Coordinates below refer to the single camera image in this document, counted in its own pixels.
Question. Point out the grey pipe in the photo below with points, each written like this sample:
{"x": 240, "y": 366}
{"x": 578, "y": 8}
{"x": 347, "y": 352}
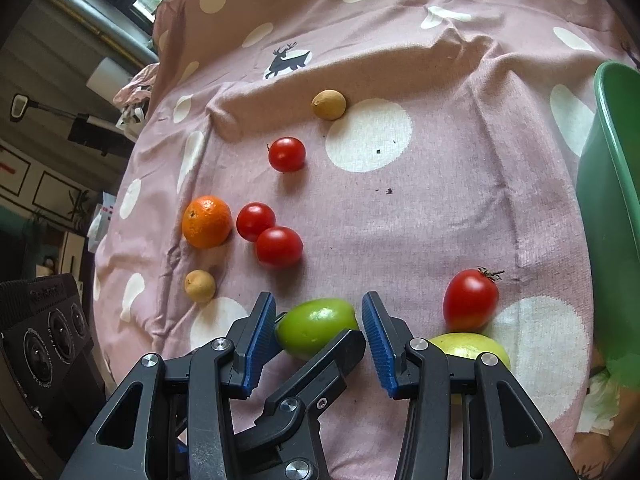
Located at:
{"x": 100, "y": 15}

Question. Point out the large red tomato with stem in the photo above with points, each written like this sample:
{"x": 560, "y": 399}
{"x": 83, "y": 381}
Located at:
{"x": 470, "y": 300}

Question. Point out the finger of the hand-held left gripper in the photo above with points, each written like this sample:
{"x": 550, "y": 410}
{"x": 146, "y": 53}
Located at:
{"x": 300, "y": 405}

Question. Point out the yellow-green fruit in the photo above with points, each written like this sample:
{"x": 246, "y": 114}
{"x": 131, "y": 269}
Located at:
{"x": 467, "y": 345}

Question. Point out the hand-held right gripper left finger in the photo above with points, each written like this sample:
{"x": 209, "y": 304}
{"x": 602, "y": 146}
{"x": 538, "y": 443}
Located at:
{"x": 260, "y": 345}

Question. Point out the pink polka-dot blanket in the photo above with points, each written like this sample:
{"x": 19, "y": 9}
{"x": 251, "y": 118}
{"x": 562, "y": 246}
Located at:
{"x": 450, "y": 185}

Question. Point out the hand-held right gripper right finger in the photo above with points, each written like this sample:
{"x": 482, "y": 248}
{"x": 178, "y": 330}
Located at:
{"x": 377, "y": 345}

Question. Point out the small red cherry tomato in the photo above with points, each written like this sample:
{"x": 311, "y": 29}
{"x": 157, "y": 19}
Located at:
{"x": 286, "y": 154}
{"x": 279, "y": 247}
{"x": 252, "y": 220}

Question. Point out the orange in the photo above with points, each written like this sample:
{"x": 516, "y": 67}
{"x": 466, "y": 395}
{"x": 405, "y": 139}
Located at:
{"x": 207, "y": 222}

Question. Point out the tan longan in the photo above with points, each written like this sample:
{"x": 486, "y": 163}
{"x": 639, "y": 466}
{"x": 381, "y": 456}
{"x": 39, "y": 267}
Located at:
{"x": 200, "y": 286}
{"x": 328, "y": 105}

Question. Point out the crumpled white tissue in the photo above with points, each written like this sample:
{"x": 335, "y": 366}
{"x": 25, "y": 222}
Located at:
{"x": 600, "y": 400}

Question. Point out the white plastic bag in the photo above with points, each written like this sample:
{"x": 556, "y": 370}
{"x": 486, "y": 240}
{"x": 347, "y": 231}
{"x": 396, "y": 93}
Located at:
{"x": 102, "y": 220}

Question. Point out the white cylinder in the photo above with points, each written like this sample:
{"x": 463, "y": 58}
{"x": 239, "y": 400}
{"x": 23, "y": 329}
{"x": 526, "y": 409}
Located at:
{"x": 106, "y": 80}

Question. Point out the crumpled pink cloth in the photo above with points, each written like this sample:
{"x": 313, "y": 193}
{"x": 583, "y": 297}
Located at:
{"x": 137, "y": 85}

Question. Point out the green plastic bowl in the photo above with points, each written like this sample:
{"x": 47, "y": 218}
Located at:
{"x": 615, "y": 240}

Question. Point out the green jujube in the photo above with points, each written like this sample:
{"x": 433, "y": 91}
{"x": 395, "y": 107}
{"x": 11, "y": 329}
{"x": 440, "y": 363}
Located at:
{"x": 315, "y": 322}

